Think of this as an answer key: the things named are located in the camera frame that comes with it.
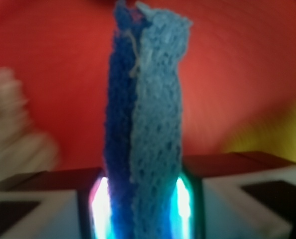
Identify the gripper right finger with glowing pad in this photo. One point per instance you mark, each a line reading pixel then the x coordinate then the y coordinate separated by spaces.
pixel 244 195

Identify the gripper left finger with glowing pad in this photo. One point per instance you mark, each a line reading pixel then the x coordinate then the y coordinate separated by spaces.
pixel 68 204

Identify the blue sponge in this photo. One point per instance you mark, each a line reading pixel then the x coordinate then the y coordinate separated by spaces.
pixel 143 128

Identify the yellow knitted cloth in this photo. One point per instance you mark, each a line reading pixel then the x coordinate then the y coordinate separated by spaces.
pixel 273 133

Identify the crumpled white paper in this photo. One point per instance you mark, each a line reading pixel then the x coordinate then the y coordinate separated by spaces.
pixel 23 148

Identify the red plastic tray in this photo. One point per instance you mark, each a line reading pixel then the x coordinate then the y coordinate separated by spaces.
pixel 241 62

